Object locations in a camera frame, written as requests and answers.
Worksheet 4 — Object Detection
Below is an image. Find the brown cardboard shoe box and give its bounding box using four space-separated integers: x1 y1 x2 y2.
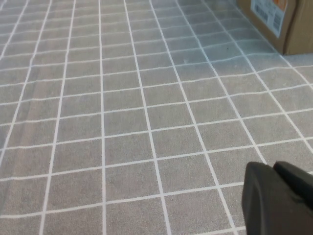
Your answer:
236 0 313 56

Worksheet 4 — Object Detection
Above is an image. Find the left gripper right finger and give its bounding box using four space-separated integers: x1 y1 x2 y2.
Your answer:
273 161 313 210

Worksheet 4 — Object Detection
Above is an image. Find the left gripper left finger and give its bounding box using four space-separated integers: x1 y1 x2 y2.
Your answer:
241 161 313 235

